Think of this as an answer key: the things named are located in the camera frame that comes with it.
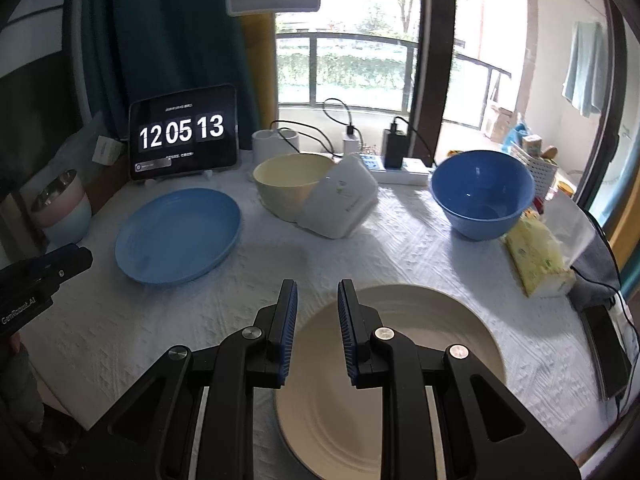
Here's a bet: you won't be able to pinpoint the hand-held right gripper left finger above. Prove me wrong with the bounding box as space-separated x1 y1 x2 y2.
60 279 299 480

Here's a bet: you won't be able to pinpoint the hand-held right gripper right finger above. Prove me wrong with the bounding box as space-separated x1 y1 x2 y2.
337 279 583 480

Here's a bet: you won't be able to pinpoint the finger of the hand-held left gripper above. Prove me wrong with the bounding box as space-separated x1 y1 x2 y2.
34 244 94 291

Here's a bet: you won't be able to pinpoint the cream plate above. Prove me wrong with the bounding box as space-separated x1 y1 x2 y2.
272 284 507 480

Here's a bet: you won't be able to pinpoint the blue round placemat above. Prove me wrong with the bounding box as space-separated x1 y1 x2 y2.
115 188 243 286

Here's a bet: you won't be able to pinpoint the strawberry print ceramic dish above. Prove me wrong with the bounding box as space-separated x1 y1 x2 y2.
298 154 379 239

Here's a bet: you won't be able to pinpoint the person's left forearm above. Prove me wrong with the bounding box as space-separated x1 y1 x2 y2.
0 335 46 433

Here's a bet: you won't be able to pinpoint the stacked pastel bowls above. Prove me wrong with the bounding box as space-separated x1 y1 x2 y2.
30 169 94 247

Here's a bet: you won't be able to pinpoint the brown cardboard box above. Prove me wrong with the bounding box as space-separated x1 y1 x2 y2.
84 154 132 207

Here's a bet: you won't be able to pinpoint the small white box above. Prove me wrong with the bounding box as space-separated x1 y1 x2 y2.
94 135 124 166

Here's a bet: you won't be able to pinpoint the cream bowl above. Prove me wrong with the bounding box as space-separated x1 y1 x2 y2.
252 154 336 223

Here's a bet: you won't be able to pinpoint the white power strip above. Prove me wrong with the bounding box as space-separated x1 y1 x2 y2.
361 154 432 184

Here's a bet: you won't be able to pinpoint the tablet with clock display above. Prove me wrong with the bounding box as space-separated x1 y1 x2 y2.
128 84 238 182

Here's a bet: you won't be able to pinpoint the white two-cup holder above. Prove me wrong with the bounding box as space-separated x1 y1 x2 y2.
251 129 301 167

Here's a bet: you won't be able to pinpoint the black power adapter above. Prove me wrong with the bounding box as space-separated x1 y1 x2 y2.
382 128 407 169

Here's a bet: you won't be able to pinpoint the blue bowl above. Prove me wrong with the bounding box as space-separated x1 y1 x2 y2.
431 149 536 241

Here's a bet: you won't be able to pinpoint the white charger plug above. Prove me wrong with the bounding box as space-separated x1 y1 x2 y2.
342 125 362 157

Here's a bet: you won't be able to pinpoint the yellow tissue pack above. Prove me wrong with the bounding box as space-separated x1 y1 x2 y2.
504 216 577 299

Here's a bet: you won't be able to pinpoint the white plastic basket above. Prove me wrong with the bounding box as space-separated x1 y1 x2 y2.
510 141 560 197

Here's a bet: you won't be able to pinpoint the teal curtain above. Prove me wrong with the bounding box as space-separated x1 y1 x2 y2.
70 0 261 151

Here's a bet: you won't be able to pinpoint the blue plastic bag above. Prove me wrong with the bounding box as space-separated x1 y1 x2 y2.
501 122 527 150

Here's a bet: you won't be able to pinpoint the black phone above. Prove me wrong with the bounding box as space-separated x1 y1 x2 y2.
581 304 632 402

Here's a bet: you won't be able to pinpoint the yellow curtain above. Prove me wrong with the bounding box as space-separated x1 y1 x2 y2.
231 0 278 133

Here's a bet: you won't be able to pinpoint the balcony railing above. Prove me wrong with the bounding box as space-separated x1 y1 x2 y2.
275 31 514 132

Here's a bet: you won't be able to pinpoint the white lamp head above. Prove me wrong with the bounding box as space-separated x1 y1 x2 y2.
225 0 322 17

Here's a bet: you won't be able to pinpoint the light blue hanging towel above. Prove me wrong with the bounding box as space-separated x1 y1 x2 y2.
561 20 609 119

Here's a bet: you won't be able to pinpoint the black cable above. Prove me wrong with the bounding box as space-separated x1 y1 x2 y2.
570 260 640 346
322 98 355 135
269 120 342 157
391 115 437 167

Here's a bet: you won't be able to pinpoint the dark window frame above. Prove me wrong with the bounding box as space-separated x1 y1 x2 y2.
407 0 457 171

